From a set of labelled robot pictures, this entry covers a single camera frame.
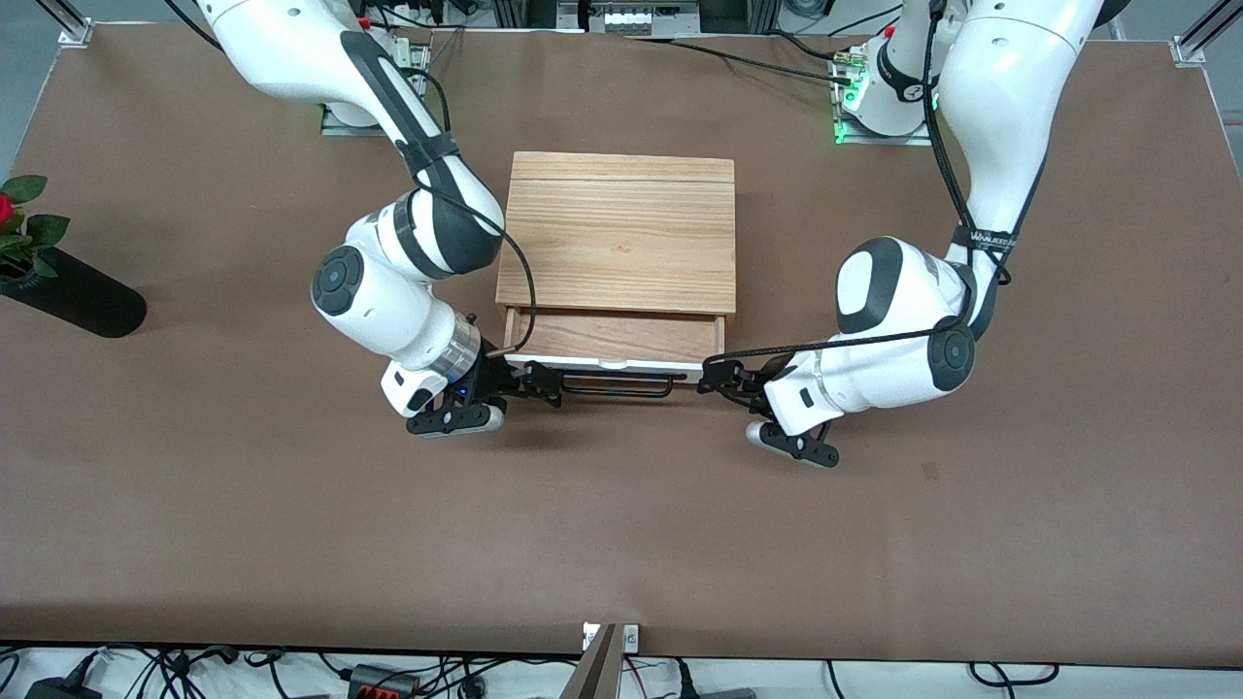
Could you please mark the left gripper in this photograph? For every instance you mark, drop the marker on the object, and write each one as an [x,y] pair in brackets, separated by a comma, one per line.
[756,380]

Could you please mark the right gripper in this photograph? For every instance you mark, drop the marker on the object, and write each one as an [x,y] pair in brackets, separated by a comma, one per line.
[496,375]

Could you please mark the white-fronted wooden drawer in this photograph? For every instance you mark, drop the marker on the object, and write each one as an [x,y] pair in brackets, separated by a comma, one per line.
[621,335]

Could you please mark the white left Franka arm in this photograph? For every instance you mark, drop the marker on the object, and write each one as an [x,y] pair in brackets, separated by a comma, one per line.
[1000,97]

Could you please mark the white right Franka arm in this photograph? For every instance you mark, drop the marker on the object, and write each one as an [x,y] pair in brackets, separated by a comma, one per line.
[291,49]

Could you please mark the light wooden drawer cabinet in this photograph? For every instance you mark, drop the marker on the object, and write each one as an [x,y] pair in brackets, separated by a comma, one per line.
[617,233]

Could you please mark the wooden pole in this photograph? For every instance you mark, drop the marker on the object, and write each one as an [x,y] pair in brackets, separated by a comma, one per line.
[597,670]

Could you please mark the black power plug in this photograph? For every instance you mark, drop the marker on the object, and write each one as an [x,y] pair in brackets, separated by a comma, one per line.
[685,682]

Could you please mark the black power strip red switches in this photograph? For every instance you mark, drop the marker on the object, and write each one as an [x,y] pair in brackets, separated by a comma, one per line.
[384,683]

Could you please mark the grey electrical terminal box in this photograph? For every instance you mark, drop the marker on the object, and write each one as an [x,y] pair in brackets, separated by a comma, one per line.
[626,17]

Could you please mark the black ribbed vase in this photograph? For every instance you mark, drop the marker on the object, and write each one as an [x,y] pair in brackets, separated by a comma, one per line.
[87,306]

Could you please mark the artificial rose with green leaves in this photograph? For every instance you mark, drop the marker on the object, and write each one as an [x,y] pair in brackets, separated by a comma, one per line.
[44,231]

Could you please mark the black power adapter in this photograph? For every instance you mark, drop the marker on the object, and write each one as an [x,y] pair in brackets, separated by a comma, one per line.
[60,689]

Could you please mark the small silver bracket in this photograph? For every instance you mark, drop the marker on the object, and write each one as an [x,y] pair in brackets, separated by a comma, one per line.
[631,638]

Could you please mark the aluminium frame bracket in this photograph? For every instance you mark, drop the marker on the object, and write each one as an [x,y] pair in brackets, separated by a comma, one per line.
[1199,39]
[73,29]

